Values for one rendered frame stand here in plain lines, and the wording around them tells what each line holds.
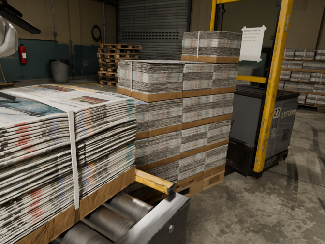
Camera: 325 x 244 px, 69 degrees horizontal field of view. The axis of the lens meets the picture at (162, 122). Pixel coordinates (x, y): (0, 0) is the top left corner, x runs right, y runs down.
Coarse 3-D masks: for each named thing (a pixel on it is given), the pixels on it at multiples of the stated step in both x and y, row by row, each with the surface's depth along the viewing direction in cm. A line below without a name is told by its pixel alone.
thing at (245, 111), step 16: (240, 96) 237; (256, 96) 223; (288, 96) 224; (240, 112) 240; (256, 112) 226; (288, 112) 233; (240, 128) 243; (256, 128) 228; (272, 128) 220; (288, 128) 243; (272, 144) 229; (288, 144) 253; (272, 160) 237
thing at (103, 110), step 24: (48, 96) 51; (72, 96) 51; (96, 96) 52; (120, 96) 54; (96, 120) 46; (120, 120) 51; (96, 144) 47; (120, 144) 53; (96, 168) 48; (120, 168) 56
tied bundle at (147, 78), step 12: (120, 72) 162; (132, 72) 152; (144, 72) 140; (156, 72) 141; (168, 72) 147; (180, 72) 153; (120, 84) 165; (132, 84) 154; (144, 84) 143; (156, 84) 143; (168, 84) 149; (180, 84) 156
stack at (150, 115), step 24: (144, 120) 145; (168, 120) 157; (192, 120) 172; (144, 144) 149; (168, 144) 162; (192, 144) 178; (168, 168) 168; (192, 168) 186; (144, 192) 160; (192, 192) 194
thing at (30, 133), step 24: (0, 120) 33; (24, 120) 34; (48, 120) 37; (0, 144) 31; (24, 144) 34; (48, 144) 37; (0, 168) 32; (24, 168) 34; (48, 168) 38; (0, 192) 32; (24, 192) 35; (48, 192) 39; (0, 216) 33; (24, 216) 37; (48, 216) 40; (0, 240) 34
